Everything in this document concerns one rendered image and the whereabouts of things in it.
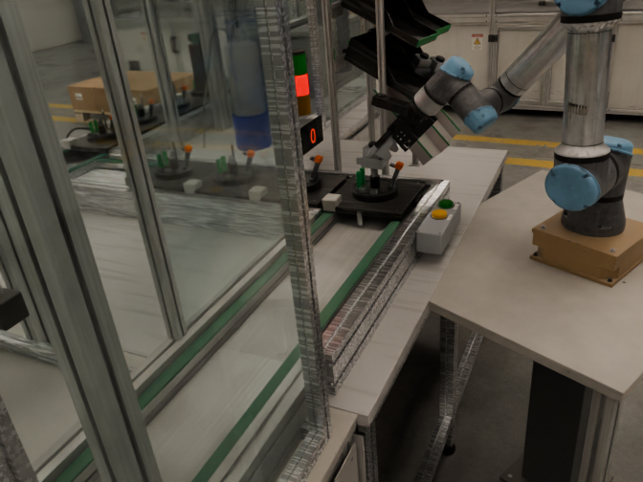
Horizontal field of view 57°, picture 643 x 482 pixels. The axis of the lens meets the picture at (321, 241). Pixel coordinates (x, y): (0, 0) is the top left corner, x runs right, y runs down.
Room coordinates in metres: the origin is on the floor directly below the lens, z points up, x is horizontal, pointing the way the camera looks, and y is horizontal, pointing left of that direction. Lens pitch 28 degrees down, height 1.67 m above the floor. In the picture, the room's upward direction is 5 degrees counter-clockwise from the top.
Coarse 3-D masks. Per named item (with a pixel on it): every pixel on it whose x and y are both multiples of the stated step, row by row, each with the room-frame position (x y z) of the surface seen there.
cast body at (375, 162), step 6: (366, 144) 1.62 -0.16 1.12; (372, 144) 1.59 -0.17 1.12; (366, 150) 1.59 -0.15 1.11; (366, 156) 1.59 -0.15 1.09; (372, 156) 1.59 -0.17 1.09; (378, 156) 1.58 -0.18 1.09; (360, 162) 1.62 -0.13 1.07; (366, 162) 1.59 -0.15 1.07; (372, 162) 1.59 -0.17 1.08; (378, 162) 1.58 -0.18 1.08; (384, 162) 1.59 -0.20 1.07; (378, 168) 1.58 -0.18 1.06
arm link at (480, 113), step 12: (468, 84) 1.46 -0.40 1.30; (456, 96) 1.45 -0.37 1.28; (468, 96) 1.44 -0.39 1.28; (480, 96) 1.44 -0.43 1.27; (492, 96) 1.47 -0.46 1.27; (456, 108) 1.45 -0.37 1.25; (468, 108) 1.42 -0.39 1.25; (480, 108) 1.41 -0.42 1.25; (492, 108) 1.42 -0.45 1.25; (468, 120) 1.42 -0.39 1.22; (480, 120) 1.40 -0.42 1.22; (492, 120) 1.41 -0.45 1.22; (480, 132) 1.43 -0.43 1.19
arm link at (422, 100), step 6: (420, 90) 1.53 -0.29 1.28; (414, 96) 1.54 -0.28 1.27; (420, 96) 1.51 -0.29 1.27; (426, 96) 1.50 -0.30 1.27; (414, 102) 1.53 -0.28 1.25; (420, 102) 1.51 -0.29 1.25; (426, 102) 1.50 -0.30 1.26; (432, 102) 1.49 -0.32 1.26; (420, 108) 1.50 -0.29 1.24; (426, 108) 1.50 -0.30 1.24; (432, 108) 1.50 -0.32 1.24; (438, 108) 1.50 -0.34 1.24; (426, 114) 1.51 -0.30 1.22; (432, 114) 1.51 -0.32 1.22
